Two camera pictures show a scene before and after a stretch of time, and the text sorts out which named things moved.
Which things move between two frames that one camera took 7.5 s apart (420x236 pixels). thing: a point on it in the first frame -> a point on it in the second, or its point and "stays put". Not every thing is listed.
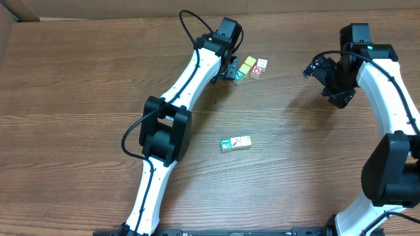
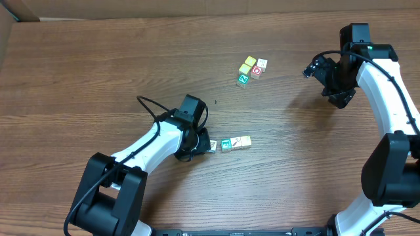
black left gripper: x=230 y=69 -> x=203 y=143
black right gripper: x=341 y=97 stays put
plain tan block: x=245 y=141 stays put
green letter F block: x=226 y=145 stays put
